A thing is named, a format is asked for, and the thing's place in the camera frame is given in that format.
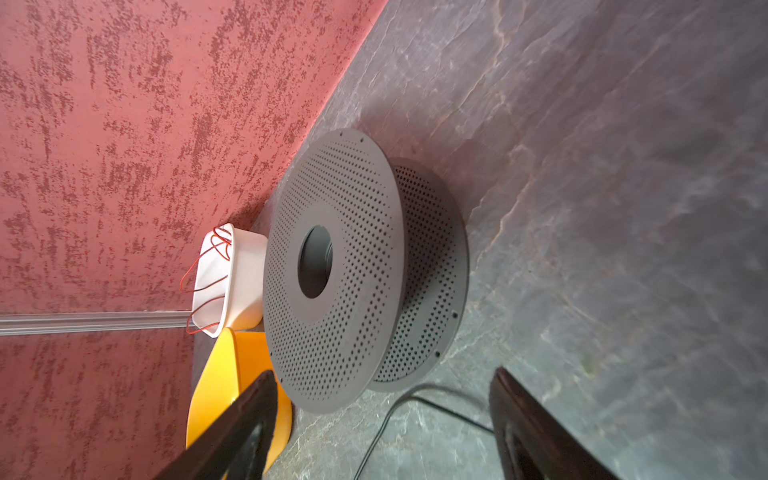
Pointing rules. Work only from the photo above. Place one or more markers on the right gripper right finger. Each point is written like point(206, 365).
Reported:
point(531, 443)

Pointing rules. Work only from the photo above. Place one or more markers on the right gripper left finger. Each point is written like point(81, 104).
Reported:
point(236, 444)

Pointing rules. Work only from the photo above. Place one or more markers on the dark grey cable spool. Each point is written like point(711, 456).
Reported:
point(366, 273)

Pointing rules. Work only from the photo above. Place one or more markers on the yellow plastic tray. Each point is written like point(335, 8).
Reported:
point(236, 360)

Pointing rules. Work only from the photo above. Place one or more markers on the left aluminium corner post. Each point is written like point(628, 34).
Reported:
point(86, 322)

